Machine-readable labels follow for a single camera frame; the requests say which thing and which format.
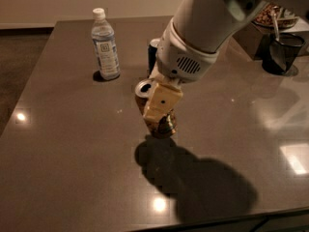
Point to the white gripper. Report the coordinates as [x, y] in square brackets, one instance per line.
[179, 59]

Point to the orange soda can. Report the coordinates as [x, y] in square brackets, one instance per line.
[167, 126]

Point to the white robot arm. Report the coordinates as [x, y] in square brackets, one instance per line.
[191, 41]

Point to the blue soda can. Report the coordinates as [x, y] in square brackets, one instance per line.
[152, 49]

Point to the dark brown box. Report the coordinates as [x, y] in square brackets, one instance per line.
[254, 40]

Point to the black cup with utensil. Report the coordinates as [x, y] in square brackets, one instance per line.
[282, 50]

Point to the clear plastic water bottle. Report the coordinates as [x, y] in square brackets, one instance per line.
[103, 38]

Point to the jar of nuts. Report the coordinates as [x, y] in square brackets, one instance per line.
[285, 19]

